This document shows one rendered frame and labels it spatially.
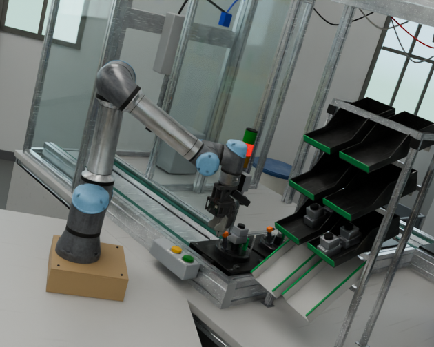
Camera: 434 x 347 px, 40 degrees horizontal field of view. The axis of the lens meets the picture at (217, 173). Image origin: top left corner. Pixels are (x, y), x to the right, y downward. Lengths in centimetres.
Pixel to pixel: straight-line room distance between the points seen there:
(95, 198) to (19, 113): 364
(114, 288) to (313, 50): 418
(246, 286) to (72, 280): 62
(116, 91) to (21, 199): 143
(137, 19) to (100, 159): 107
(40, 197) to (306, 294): 148
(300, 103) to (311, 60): 42
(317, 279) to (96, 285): 74
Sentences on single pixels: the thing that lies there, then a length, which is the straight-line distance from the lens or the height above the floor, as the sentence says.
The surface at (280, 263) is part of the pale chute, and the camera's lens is 217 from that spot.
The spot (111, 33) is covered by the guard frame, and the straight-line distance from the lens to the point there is 265.
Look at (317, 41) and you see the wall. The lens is 585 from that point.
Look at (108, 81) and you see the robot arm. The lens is 192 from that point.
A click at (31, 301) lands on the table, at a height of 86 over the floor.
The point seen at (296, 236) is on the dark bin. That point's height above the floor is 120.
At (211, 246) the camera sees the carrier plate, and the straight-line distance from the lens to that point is 235.
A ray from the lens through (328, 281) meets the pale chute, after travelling 208.
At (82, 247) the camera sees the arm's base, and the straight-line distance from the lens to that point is 204.
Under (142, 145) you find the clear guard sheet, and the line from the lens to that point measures 361.
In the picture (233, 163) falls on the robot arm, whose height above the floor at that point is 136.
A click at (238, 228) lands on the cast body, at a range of 229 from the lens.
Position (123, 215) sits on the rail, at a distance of 256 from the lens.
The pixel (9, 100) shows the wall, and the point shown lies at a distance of 556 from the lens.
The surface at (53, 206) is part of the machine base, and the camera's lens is 293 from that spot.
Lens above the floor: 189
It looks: 16 degrees down
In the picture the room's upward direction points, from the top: 16 degrees clockwise
